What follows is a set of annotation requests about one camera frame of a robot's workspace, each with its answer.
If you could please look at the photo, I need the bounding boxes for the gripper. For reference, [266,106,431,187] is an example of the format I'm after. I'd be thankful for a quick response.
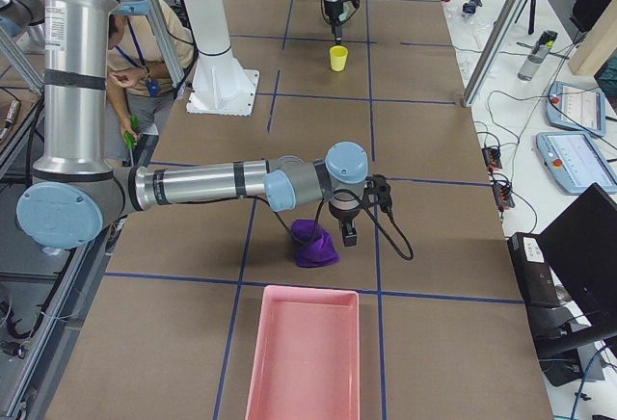
[323,0,345,45]
[329,190,362,247]

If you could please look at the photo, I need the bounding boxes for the yellow plastic cup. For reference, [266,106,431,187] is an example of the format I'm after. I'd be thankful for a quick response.
[329,45,349,72]

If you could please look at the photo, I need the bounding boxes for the purple cloth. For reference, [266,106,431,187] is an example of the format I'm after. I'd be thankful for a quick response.
[291,219,339,269]

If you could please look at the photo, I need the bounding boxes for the black box device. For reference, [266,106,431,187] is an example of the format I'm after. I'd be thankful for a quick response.
[507,232,560,308]

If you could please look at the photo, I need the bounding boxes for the pink plastic tray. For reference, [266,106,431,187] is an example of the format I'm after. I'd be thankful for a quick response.
[245,285,361,419]

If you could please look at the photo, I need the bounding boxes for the near orange connector block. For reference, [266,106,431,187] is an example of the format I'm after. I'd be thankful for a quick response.
[492,180,515,212]

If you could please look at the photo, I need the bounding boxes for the orange connector block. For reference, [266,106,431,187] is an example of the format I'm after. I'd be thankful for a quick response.
[492,180,515,212]
[482,146,502,172]

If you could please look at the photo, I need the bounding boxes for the far orange connector block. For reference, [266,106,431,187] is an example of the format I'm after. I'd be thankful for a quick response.
[482,146,502,172]

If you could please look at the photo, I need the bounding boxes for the clear water bottle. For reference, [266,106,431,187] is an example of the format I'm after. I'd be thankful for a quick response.
[517,30,558,81]

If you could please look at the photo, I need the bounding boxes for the seated person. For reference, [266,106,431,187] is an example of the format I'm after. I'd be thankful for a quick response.
[104,14,174,166]

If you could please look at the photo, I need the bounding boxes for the black monitor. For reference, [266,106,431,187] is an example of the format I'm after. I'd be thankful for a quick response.
[538,183,616,318]

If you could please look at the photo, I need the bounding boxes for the near teach pendant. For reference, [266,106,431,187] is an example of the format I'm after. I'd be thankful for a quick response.
[535,131,616,195]

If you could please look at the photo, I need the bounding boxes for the teach pendant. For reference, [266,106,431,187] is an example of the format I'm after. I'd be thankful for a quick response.
[546,81,606,138]
[535,131,616,195]

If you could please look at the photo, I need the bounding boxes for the far teach pendant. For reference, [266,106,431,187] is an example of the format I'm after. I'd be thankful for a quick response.
[546,81,606,138]

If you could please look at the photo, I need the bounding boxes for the black camera cable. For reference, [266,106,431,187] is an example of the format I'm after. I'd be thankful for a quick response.
[259,188,415,262]

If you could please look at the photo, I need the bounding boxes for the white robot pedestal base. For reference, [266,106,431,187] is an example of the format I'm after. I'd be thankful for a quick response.
[183,0,259,117]

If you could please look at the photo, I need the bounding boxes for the aluminium frame post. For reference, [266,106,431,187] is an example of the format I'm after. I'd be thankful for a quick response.
[462,0,525,108]

